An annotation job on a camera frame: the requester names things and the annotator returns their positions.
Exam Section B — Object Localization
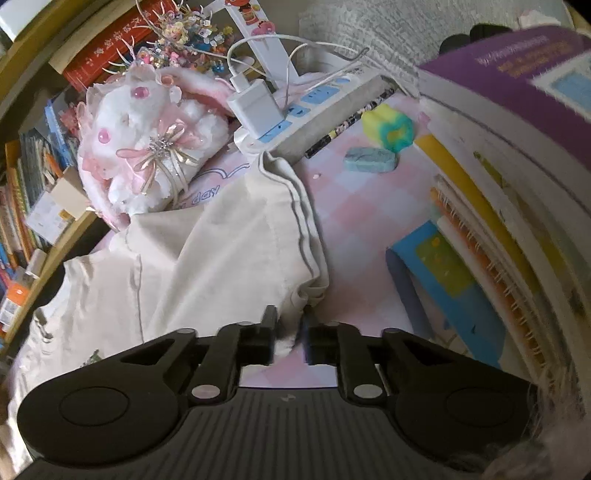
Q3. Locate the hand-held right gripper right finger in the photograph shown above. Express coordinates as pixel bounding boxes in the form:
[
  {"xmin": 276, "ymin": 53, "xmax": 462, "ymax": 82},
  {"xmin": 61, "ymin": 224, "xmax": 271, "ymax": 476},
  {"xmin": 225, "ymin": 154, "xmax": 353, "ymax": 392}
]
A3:
[{"xmin": 302, "ymin": 314, "xmax": 467, "ymax": 407}]

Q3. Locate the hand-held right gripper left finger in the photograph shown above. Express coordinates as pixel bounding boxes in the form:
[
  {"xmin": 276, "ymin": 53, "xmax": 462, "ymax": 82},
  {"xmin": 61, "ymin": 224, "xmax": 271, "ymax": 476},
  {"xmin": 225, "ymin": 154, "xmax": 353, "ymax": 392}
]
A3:
[{"xmin": 99, "ymin": 305, "xmax": 280, "ymax": 407}]

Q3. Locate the cream cotton garment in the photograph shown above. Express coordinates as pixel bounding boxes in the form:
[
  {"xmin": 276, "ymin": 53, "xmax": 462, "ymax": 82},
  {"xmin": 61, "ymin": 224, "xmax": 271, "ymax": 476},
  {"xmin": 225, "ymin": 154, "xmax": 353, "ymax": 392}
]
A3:
[{"xmin": 0, "ymin": 152, "xmax": 331, "ymax": 444}]

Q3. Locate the pink checkered cartoon desk mat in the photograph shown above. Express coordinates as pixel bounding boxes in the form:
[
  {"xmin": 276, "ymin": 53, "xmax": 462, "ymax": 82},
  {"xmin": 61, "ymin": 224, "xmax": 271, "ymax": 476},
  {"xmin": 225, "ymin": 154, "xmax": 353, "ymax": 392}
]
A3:
[{"xmin": 92, "ymin": 69, "xmax": 541, "ymax": 388}]

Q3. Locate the blue picture book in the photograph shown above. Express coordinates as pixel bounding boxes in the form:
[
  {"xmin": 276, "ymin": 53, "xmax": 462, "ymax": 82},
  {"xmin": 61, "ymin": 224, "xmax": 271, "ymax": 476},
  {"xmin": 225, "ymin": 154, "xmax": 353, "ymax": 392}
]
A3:
[{"xmin": 385, "ymin": 220, "xmax": 509, "ymax": 370}]

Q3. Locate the blue eraser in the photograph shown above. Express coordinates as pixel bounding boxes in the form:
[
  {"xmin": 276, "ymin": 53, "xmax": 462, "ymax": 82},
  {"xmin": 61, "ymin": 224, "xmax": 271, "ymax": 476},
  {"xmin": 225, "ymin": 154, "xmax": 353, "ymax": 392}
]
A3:
[{"xmin": 344, "ymin": 147, "xmax": 398, "ymax": 174}]

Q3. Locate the black patterned pen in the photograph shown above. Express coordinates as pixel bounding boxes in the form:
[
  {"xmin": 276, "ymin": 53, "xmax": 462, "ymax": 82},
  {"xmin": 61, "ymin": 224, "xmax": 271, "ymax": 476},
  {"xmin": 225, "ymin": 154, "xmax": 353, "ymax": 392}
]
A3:
[{"xmin": 305, "ymin": 88, "xmax": 395, "ymax": 160}]

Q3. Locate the white charger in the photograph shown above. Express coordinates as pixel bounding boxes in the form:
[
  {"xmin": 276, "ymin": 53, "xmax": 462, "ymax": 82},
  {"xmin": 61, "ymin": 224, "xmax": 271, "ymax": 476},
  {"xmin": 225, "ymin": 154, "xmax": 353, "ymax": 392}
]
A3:
[{"xmin": 226, "ymin": 78, "xmax": 287, "ymax": 139}]

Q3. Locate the yellow green eraser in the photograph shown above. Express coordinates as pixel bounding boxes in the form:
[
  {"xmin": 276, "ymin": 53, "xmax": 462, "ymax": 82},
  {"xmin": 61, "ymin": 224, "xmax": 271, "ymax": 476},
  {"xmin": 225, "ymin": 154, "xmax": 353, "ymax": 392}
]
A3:
[{"xmin": 361, "ymin": 104, "xmax": 413, "ymax": 153}]

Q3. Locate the pink white plush bunny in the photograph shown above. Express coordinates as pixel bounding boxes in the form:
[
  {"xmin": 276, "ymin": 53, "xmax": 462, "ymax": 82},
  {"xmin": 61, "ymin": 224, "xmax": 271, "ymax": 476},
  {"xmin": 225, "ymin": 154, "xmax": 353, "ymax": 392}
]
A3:
[{"xmin": 74, "ymin": 62, "xmax": 245, "ymax": 227}]

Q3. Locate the white power strip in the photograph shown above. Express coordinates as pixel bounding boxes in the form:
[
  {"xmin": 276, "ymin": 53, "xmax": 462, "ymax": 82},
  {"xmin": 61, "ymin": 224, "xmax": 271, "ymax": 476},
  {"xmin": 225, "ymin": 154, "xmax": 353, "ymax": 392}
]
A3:
[{"xmin": 233, "ymin": 69, "xmax": 398, "ymax": 160}]

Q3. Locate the stack of spiral notebooks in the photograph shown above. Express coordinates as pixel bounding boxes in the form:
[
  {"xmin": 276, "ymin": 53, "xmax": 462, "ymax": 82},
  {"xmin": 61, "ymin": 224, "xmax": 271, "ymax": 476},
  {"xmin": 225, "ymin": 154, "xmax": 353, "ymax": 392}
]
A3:
[{"xmin": 416, "ymin": 134, "xmax": 591, "ymax": 384}]

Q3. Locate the beige cardboard box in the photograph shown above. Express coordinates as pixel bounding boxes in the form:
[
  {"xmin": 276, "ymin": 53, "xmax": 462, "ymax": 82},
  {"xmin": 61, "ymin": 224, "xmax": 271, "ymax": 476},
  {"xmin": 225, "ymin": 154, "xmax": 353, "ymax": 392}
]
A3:
[{"xmin": 28, "ymin": 166, "xmax": 90, "ymax": 241}]

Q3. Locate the white orange medicine box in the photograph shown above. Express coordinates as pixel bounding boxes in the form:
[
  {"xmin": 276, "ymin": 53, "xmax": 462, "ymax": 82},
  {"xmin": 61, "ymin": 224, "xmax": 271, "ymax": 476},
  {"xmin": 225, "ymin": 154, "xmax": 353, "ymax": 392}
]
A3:
[{"xmin": 0, "ymin": 279, "xmax": 32, "ymax": 333}]

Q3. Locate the row of colourful books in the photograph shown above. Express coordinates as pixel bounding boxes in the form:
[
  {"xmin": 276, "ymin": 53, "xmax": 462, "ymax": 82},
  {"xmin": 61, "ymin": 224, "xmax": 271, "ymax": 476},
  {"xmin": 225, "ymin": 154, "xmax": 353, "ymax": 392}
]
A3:
[{"xmin": 0, "ymin": 88, "xmax": 79, "ymax": 333}]

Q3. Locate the beaded spiky hair crown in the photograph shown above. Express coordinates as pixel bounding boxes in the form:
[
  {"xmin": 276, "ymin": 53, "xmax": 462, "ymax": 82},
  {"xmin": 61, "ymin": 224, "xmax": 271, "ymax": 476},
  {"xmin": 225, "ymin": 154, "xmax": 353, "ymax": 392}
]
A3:
[{"xmin": 134, "ymin": 0, "xmax": 241, "ymax": 77}]

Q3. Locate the thick red book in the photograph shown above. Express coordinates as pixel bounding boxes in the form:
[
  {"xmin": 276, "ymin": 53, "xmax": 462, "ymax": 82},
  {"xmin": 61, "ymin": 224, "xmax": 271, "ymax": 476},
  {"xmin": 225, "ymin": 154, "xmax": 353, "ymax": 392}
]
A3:
[{"xmin": 62, "ymin": 0, "xmax": 185, "ymax": 90}]

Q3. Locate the grey knitted cloth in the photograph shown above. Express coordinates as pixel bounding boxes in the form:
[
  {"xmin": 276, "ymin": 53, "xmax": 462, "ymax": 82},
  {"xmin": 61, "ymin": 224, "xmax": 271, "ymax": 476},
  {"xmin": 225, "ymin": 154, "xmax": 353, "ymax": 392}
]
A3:
[{"xmin": 298, "ymin": 0, "xmax": 573, "ymax": 97}]

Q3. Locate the thick purple book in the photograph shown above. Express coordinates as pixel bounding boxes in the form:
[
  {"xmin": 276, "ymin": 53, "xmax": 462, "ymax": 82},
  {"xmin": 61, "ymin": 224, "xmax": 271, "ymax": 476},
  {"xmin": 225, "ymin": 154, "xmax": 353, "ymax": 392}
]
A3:
[{"xmin": 417, "ymin": 25, "xmax": 591, "ymax": 153}]

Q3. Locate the white charging cable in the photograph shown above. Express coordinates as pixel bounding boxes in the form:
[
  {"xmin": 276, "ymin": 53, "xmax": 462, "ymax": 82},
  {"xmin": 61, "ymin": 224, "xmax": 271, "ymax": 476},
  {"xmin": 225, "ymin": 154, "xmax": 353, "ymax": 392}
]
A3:
[{"xmin": 225, "ymin": 34, "xmax": 370, "ymax": 112}]

